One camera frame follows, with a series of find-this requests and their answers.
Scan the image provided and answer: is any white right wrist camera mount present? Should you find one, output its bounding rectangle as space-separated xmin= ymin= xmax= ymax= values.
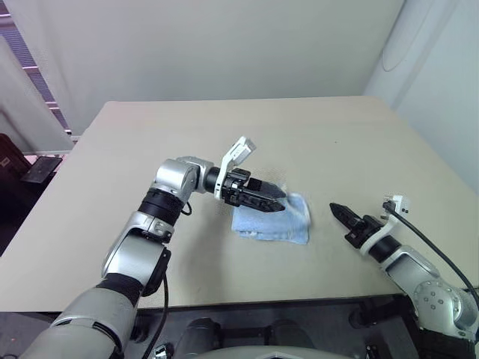
xmin=360 ymin=193 xmax=411 ymax=256

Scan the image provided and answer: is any dark flat box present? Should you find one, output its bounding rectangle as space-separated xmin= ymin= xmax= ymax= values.
xmin=20 ymin=156 xmax=64 ymax=185

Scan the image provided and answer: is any black case with stickers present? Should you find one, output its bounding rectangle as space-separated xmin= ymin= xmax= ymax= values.
xmin=0 ymin=132 xmax=31 ymax=188

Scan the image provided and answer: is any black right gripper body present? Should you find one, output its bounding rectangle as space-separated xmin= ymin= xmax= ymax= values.
xmin=344 ymin=215 xmax=383 ymax=251

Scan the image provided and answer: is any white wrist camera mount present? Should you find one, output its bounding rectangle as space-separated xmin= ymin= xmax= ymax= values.
xmin=216 ymin=135 xmax=258 ymax=200
xmin=360 ymin=193 xmax=411 ymax=256

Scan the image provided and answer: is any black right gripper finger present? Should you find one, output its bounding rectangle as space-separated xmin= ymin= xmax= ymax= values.
xmin=329 ymin=202 xmax=367 ymax=225
xmin=330 ymin=206 xmax=360 ymax=232

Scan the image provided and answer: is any black table frame bar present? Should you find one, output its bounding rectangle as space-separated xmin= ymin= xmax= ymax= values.
xmin=133 ymin=295 xmax=413 ymax=327

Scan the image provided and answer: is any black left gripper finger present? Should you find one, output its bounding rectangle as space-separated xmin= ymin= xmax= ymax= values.
xmin=248 ymin=178 xmax=289 ymax=200
xmin=239 ymin=192 xmax=287 ymax=215

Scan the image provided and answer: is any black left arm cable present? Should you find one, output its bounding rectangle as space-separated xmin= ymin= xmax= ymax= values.
xmin=144 ymin=200 xmax=194 ymax=359

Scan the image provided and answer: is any window with blinds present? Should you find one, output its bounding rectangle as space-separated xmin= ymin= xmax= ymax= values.
xmin=0 ymin=13 xmax=75 ymax=136

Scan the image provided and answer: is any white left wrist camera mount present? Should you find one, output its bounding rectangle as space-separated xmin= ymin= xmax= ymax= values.
xmin=216 ymin=135 xmax=258 ymax=200

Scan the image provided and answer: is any light blue towel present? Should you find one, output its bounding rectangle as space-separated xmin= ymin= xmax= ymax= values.
xmin=231 ymin=191 xmax=313 ymax=246

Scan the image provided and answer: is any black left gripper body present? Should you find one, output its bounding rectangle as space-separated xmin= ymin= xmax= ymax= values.
xmin=223 ymin=168 xmax=263 ymax=207

